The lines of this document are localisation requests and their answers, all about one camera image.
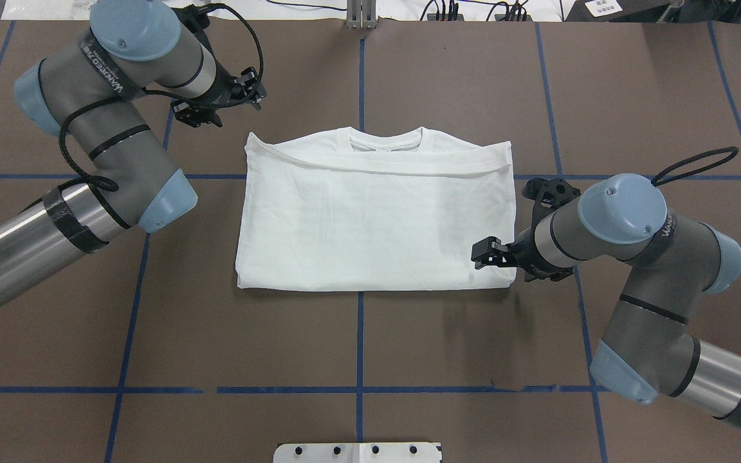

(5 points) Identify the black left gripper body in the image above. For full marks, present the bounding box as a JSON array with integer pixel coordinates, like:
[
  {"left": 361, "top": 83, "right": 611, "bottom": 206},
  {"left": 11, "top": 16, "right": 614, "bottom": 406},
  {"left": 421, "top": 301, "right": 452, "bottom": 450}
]
[{"left": 171, "top": 68, "right": 249, "bottom": 128}]

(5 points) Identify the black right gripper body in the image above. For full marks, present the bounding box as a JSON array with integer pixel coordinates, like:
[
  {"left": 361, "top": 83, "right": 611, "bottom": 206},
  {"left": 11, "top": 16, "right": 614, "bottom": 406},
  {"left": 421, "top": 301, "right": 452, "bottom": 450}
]
[{"left": 506, "top": 225, "right": 574, "bottom": 282}]

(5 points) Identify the white long-sleeve printed shirt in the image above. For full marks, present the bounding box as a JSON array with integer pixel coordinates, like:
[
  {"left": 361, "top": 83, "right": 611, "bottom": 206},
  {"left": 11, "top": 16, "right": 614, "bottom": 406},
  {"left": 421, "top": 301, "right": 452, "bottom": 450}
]
[{"left": 235, "top": 128, "right": 517, "bottom": 292}]

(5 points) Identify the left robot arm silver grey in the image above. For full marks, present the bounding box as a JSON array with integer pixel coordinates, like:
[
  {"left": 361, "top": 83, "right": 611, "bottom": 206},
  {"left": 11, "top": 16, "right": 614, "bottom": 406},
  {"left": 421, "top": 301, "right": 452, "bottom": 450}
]
[{"left": 0, "top": 1, "right": 266, "bottom": 307}]

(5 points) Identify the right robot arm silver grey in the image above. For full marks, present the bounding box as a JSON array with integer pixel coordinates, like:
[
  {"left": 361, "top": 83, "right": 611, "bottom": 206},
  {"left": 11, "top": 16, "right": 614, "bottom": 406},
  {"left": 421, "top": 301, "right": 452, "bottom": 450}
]
[{"left": 471, "top": 173, "right": 741, "bottom": 429}]

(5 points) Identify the white central mounting column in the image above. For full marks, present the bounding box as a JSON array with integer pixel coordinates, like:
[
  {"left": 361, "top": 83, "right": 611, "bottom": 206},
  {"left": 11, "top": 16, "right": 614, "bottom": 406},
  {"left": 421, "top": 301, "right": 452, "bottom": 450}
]
[{"left": 273, "top": 442, "right": 443, "bottom": 462}]

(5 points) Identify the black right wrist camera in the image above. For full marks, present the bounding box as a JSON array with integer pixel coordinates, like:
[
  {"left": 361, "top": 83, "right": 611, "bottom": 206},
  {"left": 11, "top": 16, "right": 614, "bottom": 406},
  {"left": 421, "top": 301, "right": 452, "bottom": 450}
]
[{"left": 521, "top": 177, "right": 581, "bottom": 221}]

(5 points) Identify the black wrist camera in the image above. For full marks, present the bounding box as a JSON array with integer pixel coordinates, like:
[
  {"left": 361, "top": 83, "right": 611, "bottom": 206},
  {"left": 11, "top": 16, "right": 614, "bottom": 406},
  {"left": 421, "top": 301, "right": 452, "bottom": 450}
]
[
  {"left": 171, "top": 4, "right": 210, "bottom": 39},
  {"left": 521, "top": 177, "right": 581, "bottom": 221}
]

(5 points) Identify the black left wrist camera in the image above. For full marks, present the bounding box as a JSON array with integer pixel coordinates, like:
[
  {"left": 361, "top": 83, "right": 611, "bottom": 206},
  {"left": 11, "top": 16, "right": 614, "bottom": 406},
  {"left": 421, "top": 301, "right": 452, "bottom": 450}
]
[{"left": 171, "top": 4, "right": 210, "bottom": 39}]

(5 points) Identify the aluminium frame post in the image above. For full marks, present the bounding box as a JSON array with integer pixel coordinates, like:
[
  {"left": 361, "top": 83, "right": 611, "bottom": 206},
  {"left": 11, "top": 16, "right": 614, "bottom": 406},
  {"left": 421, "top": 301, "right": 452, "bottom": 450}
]
[{"left": 346, "top": 0, "right": 378, "bottom": 30}]

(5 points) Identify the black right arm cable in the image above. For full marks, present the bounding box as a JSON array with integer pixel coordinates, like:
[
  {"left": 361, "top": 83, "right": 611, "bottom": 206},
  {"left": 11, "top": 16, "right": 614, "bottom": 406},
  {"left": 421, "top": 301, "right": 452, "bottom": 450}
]
[{"left": 650, "top": 147, "right": 740, "bottom": 188}]

